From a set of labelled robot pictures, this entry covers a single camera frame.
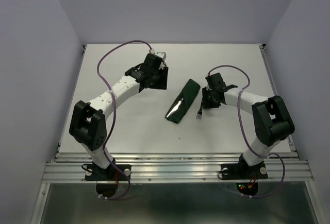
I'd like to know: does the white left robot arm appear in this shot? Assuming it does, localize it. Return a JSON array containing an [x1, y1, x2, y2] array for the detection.
[[69, 52, 169, 180]]

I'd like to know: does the steel table knife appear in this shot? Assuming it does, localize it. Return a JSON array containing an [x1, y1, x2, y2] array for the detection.
[[166, 98, 184, 118]]

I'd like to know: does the dark green cloth napkin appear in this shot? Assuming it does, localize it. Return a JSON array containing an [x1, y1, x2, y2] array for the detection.
[[165, 79, 201, 124]]

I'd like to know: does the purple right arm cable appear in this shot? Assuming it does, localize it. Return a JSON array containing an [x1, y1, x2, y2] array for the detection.
[[205, 65, 286, 199]]

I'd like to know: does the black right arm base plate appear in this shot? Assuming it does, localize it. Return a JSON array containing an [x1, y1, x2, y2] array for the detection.
[[218, 156, 268, 180]]

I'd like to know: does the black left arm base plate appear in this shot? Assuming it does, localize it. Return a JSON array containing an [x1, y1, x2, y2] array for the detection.
[[81, 162, 130, 181]]

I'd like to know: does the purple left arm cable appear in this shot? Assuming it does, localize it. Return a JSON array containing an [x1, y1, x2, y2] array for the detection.
[[96, 40, 158, 201]]

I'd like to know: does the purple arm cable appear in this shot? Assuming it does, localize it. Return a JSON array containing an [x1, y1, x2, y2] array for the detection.
[[205, 65, 286, 199], [96, 40, 158, 201]]

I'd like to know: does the steel fork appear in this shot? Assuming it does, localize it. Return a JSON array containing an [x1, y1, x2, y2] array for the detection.
[[196, 107, 203, 119]]

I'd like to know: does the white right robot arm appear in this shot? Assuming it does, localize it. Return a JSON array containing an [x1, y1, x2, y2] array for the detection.
[[196, 73, 295, 178]]

